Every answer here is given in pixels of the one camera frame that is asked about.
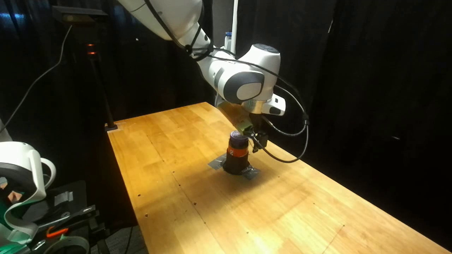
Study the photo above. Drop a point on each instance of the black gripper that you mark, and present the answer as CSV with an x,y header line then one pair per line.
x,y
241,116

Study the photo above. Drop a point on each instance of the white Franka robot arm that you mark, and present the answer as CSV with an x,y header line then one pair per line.
x,y
235,75

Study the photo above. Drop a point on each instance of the small silver tray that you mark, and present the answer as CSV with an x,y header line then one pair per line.
x,y
249,174

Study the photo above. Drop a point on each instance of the white vertical strip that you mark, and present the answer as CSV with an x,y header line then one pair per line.
x,y
234,23

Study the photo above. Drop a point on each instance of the black flat panel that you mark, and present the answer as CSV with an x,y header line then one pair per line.
x,y
71,212

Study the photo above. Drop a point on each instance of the grey tape piece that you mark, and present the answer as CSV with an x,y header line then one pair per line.
x,y
64,198

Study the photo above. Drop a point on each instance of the beige tape roll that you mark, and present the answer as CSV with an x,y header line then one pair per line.
x,y
71,241

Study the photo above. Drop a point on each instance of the orange black clamp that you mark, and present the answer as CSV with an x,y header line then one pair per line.
x,y
57,231

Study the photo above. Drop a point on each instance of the white rounded device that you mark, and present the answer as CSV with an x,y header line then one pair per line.
x,y
19,157

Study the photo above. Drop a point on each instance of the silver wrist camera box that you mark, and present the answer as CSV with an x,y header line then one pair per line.
x,y
278,104

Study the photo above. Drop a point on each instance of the black camera tripod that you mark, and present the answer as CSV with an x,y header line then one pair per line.
x,y
100,82

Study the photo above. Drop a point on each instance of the black stereo camera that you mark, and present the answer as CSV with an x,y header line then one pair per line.
x,y
78,14

